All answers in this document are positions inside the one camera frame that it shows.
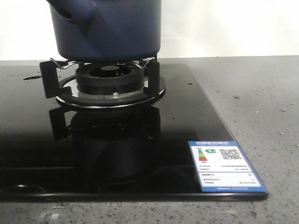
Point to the dark blue pot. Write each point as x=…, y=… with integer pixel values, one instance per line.
x=106, y=30

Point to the right burner with pot support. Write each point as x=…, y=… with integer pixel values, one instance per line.
x=103, y=85

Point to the blue energy label sticker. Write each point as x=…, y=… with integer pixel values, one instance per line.
x=221, y=166

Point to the black glass gas stove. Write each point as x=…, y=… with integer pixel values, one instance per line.
x=49, y=152

